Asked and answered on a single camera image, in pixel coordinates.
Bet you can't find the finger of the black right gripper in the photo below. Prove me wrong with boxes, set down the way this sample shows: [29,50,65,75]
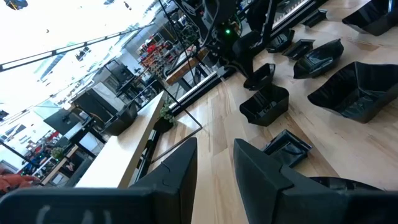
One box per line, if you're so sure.
[241,58,257,82]

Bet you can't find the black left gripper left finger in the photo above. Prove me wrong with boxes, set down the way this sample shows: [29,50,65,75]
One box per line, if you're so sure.
[128,137,199,224]

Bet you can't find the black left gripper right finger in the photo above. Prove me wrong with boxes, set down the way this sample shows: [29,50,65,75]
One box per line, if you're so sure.
[233,138,348,224]

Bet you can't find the black leaf shaped plate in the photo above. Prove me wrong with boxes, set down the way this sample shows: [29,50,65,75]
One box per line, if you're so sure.
[266,28,295,54]
[292,38,345,80]
[243,62,277,91]

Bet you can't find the black wavy square plate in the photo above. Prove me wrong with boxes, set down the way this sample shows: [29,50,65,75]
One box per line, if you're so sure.
[341,0,398,37]
[238,83,290,128]
[307,60,398,124]
[101,101,139,137]

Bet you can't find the small black square plate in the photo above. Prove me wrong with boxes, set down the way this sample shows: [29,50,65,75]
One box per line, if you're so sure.
[300,7,328,28]
[262,129,313,169]
[282,38,316,61]

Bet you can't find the wooden shelf riser black legs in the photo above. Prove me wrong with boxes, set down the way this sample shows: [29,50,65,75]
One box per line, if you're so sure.
[74,79,203,189]

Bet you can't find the wooden background desk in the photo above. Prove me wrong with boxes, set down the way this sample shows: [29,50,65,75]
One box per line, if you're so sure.
[165,46,210,87]

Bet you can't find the small green potted plant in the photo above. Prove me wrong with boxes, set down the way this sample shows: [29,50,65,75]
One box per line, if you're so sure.
[154,98,178,134]

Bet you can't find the green background plant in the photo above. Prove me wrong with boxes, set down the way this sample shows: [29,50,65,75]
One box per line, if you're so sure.
[50,146,65,161]

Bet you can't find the person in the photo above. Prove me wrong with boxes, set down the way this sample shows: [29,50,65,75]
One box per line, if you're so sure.
[0,172,41,195]

